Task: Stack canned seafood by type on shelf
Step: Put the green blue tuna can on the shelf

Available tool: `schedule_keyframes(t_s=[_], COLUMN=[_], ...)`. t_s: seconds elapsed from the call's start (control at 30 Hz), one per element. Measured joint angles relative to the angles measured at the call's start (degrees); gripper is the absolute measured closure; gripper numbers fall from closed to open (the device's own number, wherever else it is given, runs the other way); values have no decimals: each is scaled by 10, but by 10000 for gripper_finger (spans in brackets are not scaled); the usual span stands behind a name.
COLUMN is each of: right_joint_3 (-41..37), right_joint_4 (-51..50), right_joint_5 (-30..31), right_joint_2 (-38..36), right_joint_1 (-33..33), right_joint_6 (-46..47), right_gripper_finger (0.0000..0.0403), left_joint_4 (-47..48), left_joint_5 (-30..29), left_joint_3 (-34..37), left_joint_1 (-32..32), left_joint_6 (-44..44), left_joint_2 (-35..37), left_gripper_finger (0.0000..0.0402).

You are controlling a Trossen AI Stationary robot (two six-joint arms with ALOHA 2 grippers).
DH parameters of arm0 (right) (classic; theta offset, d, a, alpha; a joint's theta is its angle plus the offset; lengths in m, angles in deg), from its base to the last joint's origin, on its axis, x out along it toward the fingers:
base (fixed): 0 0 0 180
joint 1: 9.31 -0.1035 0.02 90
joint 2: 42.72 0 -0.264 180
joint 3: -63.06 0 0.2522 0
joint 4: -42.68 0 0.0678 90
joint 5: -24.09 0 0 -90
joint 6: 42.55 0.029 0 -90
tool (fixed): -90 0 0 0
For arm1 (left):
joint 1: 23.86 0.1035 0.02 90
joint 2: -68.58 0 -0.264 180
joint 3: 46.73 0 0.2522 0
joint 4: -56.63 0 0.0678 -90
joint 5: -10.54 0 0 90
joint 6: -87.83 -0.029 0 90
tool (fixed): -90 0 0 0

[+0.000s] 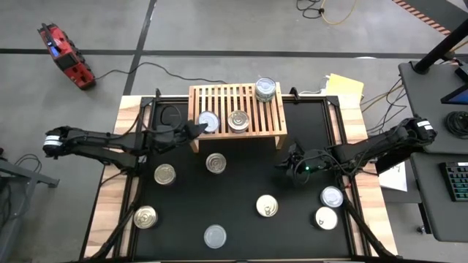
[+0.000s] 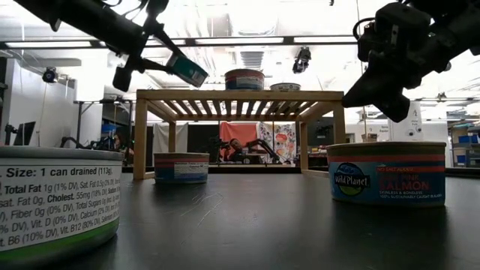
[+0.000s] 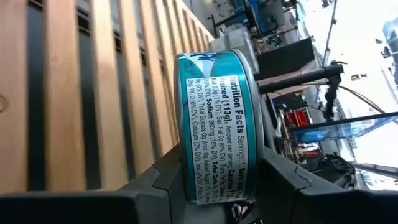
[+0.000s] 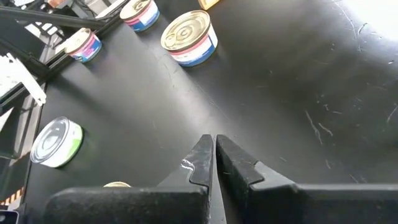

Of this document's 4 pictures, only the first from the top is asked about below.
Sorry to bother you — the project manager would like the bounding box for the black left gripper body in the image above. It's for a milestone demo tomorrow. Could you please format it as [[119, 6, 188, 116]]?
[[145, 122, 190, 152]]

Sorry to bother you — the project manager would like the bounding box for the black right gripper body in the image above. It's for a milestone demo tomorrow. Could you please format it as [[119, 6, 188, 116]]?
[[290, 152, 331, 183]]

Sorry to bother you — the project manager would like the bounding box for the teal label seafood can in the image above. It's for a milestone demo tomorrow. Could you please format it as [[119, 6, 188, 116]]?
[[197, 110, 222, 134]]

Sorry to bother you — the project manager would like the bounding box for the blue red label seafood can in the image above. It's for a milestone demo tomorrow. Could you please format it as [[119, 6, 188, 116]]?
[[227, 110, 251, 134], [205, 152, 227, 175]]

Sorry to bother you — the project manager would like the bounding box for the Bumble Bee tuna can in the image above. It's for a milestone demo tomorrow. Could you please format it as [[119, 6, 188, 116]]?
[[254, 76, 278, 103], [320, 185, 344, 209], [203, 224, 227, 250]]

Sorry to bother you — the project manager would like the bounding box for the Wild Planet salmon can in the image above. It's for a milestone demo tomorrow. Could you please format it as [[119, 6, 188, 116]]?
[[255, 194, 279, 218], [313, 206, 339, 231]]

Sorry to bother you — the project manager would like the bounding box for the gold lid seafood can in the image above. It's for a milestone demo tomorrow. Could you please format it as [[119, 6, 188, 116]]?
[[133, 205, 159, 229], [154, 163, 177, 186]]

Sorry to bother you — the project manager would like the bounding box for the wooden slatted shelf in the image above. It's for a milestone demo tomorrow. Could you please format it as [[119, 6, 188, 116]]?
[[187, 82, 289, 153]]

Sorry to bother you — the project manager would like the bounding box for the black table mat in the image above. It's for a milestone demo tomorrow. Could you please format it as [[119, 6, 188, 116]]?
[[133, 99, 352, 259]]

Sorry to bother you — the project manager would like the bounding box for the black desk support bar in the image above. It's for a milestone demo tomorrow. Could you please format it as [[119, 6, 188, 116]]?
[[376, 148, 418, 175]]

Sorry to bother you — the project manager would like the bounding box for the yellow paper folder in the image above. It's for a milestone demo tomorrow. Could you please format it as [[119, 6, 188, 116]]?
[[324, 72, 366, 110]]

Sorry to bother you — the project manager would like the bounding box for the white paper sheet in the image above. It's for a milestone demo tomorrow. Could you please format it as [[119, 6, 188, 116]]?
[[378, 166, 409, 193]]

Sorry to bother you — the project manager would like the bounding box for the grey keyboard desk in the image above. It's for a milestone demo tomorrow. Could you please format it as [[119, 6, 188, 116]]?
[[409, 151, 468, 244]]

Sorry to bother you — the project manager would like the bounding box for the grey side desk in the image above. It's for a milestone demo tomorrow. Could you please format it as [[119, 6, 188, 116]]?
[[397, 61, 468, 155]]

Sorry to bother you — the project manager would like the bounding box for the black backlit keyboard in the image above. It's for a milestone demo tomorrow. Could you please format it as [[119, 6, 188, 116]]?
[[438, 161, 468, 203]]

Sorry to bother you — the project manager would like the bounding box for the grey metal stand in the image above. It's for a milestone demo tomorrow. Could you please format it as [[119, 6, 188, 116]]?
[[0, 159, 61, 189]]

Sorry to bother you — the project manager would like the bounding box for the black tablet blue screen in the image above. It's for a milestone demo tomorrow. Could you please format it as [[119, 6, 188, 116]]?
[[440, 83, 468, 107]]

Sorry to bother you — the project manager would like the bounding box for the black metal pole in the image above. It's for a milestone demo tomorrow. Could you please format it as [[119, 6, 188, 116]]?
[[412, 17, 468, 75]]

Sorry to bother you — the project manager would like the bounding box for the striped hazard floor tape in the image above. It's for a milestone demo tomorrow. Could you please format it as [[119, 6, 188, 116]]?
[[392, 0, 453, 37]]

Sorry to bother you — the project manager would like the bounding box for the black metal table frame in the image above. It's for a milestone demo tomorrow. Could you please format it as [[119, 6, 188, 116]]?
[[82, 87, 398, 263]]

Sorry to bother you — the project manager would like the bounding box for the black cable bundle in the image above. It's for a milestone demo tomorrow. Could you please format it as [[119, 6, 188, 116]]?
[[360, 78, 407, 135]]

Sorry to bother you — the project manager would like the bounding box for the black cable loop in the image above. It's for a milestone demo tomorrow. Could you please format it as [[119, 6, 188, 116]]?
[[13, 152, 43, 175]]

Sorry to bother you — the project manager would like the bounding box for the yellow floor cable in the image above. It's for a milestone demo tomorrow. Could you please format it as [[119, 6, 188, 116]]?
[[319, 0, 358, 26]]

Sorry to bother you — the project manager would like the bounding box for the black coiled desk cable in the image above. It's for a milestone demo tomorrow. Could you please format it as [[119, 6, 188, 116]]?
[[444, 110, 468, 141]]

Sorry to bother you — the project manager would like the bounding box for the black coiled floor cable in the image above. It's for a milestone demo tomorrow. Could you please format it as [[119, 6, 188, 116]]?
[[295, 0, 327, 20]]

